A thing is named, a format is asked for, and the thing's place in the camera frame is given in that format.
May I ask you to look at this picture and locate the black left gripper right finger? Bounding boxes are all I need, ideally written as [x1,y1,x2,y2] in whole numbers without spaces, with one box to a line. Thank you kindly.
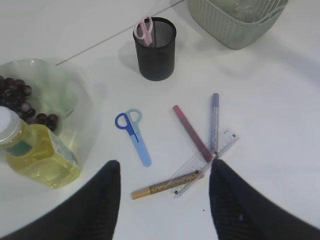
[209,159,320,240]

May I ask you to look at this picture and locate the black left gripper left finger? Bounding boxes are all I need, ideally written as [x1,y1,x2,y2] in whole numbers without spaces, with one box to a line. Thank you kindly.
[3,160,121,240]

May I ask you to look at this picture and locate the red glitter marker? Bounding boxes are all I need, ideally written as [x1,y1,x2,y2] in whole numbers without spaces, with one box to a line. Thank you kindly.
[173,105,213,164]

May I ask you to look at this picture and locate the yellow oil bottle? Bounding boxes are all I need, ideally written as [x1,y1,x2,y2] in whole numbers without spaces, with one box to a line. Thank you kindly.
[0,106,81,189]

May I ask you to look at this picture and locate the blue scissors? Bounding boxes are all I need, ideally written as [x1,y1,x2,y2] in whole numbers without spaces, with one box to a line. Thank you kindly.
[115,108,152,167]

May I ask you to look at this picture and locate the purple grape bunch with leaf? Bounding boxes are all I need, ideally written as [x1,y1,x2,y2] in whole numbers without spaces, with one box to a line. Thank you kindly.
[0,76,59,132]

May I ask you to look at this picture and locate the pink purple scissors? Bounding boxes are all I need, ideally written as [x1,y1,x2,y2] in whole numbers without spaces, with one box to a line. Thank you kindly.
[133,16,153,47]

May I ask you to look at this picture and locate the clear plastic sheet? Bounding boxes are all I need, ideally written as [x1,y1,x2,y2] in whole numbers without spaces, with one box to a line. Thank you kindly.
[233,0,258,22]

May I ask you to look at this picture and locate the clear plastic ruler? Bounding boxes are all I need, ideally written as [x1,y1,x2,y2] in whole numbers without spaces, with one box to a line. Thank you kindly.
[169,127,240,199]

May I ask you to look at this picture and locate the translucent green wavy plate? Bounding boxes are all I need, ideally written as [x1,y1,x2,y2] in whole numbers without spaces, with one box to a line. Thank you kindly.
[0,58,106,164]

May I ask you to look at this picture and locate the black mesh pen cup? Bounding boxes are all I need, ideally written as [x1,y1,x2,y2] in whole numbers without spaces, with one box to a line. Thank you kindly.
[132,17,177,82]

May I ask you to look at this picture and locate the pale green woven basket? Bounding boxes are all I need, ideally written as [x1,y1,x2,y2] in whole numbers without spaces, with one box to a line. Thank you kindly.
[187,0,288,50]

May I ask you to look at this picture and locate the gold glitter marker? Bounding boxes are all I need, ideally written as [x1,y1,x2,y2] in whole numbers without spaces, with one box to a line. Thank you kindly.
[130,170,203,200]

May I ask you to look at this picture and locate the silver glitter marker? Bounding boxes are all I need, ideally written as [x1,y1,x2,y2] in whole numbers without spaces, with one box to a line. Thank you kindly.
[209,93,219,155]

